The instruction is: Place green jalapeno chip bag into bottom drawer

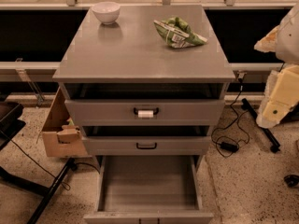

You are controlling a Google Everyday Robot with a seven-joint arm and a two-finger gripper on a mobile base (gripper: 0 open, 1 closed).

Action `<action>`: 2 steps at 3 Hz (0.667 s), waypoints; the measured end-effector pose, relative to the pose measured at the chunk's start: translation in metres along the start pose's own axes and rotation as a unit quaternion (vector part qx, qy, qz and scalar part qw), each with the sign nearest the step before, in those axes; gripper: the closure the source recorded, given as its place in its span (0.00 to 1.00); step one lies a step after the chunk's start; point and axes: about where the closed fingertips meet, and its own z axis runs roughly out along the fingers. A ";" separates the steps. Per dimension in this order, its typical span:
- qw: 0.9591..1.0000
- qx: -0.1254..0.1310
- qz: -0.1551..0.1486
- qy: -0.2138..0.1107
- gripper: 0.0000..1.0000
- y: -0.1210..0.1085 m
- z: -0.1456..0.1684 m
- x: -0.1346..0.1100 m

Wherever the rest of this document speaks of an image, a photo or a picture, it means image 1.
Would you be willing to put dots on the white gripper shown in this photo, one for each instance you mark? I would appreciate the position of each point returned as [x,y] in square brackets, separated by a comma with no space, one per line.
[289,37]

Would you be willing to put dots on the green jalapeno chip bag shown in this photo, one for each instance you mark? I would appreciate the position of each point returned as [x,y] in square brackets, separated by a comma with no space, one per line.
[177,33]

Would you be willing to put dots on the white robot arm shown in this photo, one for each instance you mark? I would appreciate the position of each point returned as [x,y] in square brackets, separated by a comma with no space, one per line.
[281,94]

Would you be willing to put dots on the grey drawer cabinet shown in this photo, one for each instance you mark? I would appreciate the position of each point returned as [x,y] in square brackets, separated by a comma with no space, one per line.
[131,51]

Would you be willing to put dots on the grey bottom drawer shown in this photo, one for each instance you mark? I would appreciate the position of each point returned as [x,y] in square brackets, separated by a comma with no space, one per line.
[148,190]

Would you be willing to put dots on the grey drawer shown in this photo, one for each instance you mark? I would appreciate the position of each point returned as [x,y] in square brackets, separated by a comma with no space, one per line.
[145,140]
[148,190]
[115,104]

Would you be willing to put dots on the grey middle drawer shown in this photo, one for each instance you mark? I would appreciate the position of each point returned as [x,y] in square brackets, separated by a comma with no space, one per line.
[145,140]

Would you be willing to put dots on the grey top drawer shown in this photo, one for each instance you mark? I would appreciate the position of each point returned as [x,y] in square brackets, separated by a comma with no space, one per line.
[115,104]

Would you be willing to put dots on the black caster wheel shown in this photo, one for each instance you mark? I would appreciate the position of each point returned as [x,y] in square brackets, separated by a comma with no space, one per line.
[291,180]

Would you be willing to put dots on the white ceramic bowl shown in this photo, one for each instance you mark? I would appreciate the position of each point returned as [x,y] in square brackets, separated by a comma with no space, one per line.
[106,12]

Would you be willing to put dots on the brown cardboard box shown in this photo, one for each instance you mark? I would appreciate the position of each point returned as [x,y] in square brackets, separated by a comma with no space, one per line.
[60,137]

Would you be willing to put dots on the white tape on handle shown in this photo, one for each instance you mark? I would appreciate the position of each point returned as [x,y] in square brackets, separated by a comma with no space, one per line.
[145,114]

